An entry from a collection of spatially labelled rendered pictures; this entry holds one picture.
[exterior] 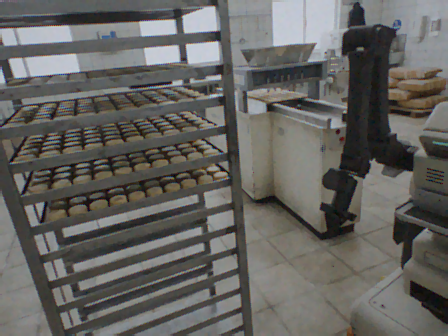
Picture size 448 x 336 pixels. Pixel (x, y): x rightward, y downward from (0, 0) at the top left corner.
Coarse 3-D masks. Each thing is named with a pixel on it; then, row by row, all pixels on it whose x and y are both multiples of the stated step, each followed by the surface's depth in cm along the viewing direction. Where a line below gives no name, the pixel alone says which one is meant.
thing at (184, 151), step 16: (176, 144) 122; (192, 144) 120; (96, 160) 112; (112, 160) 110; (128, 160) 115; (144, 160) 107; (160, 160) 105; (176, 160) 104; (48, 176) 103; (64, 176) 99; (80, 176) 98; (96, 176) 97; (32, 192) 90
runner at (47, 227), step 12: (228, 180) 109; (168, 192) 102; (180, 192) 104; (192, 192) 105; (204, 192) 107; (120, 204) 98; (132, 204) 99; (144, 204) 100; (156, 204) 102; (72, 216) 93; (84, 216) 94; (96, 216) 96; (108, 216) 97; (36, 228) 90; (48, 228) 92; (60, 228) 93
